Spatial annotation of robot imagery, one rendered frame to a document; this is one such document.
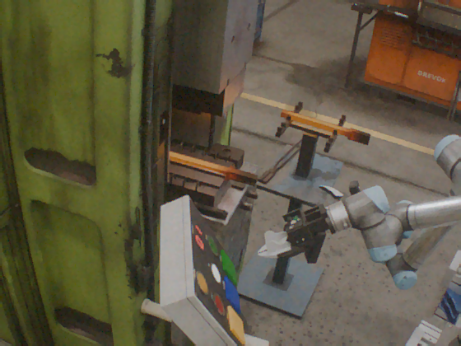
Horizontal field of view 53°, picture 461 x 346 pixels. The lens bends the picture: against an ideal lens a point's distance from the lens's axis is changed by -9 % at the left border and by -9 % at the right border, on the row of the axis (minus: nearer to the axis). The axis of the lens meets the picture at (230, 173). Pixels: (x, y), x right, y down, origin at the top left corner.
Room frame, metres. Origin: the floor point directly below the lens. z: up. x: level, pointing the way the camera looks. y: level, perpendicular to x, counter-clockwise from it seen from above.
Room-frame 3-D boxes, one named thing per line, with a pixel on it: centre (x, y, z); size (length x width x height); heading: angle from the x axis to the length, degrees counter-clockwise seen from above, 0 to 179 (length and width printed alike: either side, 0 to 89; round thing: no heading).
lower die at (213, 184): (1.46, 0.22, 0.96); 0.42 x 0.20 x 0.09; 74
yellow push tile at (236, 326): (0.77, -0.05, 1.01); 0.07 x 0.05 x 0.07; 9
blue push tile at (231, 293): (0.86, -0.04, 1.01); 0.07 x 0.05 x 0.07; 9
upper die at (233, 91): (1.46, 0.22, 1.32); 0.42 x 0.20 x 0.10; 74
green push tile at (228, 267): (0.96, -0.02, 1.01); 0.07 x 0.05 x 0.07; 9
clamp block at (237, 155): (1.59, 0.02, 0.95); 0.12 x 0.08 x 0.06; 74
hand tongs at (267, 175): (2.05, -0.28, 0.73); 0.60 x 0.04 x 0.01; 152
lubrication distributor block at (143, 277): (1.08, 0.23, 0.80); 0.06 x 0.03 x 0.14; 164
